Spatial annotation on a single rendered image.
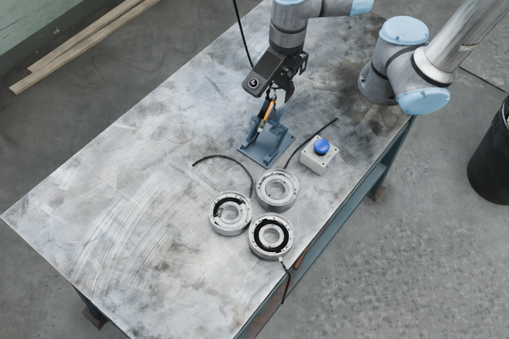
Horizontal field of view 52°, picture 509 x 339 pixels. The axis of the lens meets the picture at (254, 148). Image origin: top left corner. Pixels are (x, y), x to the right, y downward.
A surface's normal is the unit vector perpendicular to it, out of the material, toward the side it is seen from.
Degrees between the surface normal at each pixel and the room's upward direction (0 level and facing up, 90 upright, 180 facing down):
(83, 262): 0
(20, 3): 90
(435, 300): 0
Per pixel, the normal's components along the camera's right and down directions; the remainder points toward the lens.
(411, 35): 0.03, -0.66
